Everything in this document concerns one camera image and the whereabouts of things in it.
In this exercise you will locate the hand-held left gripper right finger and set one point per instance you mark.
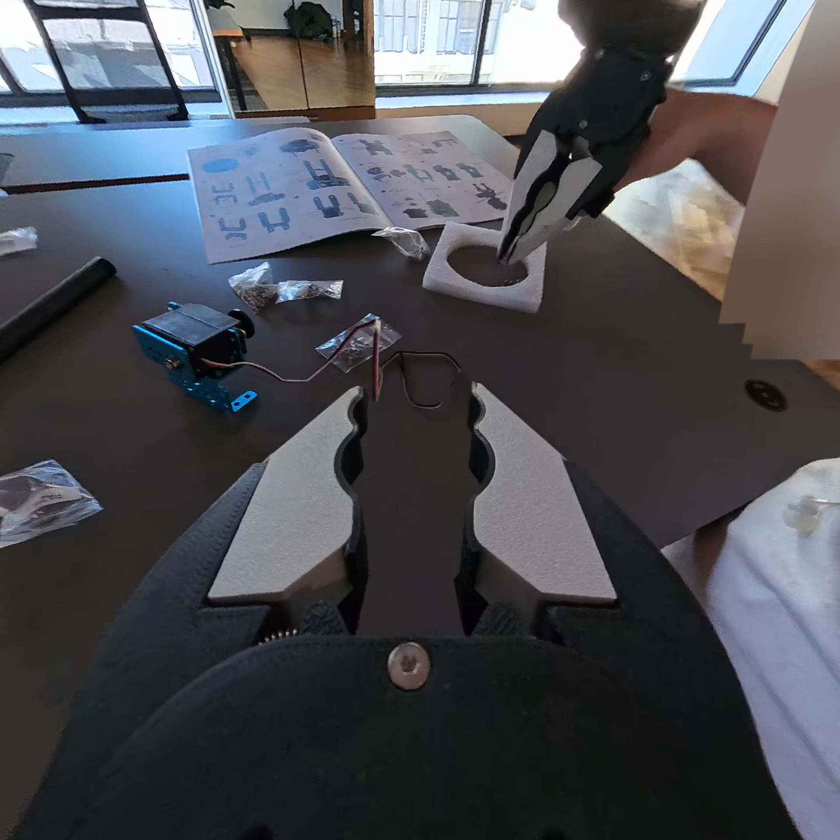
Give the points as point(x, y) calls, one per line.
point(538, 525)

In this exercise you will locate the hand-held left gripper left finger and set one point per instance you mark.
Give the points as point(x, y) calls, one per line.
point(289, 525)

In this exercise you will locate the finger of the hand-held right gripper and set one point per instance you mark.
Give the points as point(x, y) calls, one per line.
point(571, 190)
point(528, 177)

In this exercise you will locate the clear bag of metal rings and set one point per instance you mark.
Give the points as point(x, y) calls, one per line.
point(39, 499)

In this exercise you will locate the person's right forearm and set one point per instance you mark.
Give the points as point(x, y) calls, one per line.
point(709, 138)

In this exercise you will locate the dark grey desk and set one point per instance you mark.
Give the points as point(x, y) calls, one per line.
point(590, 394)

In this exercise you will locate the round desk grommet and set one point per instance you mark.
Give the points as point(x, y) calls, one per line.
point(766, 394)

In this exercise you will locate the small clear parts bag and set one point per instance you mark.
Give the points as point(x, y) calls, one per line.
point(403, 239)

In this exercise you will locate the clear bag of small screws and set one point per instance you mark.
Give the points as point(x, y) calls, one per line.
point(358, 344)

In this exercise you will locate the white instruction booklet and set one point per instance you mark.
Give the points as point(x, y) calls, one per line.
point(275, 197)

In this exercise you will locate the white shirt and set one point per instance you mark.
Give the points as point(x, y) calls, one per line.
point(781, 623)

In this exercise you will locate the dark backpack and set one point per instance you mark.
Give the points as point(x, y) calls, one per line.
point(308, 16)

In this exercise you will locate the black screwdriver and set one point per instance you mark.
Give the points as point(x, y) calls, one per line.
point(52, 302)

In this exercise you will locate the clear bag with brass part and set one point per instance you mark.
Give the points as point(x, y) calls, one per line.
point(16, 239)

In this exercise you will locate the black framed chair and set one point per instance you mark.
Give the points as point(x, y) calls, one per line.
point(111, 59)

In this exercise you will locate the glass window wall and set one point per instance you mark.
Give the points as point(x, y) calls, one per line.
point(420, 39)

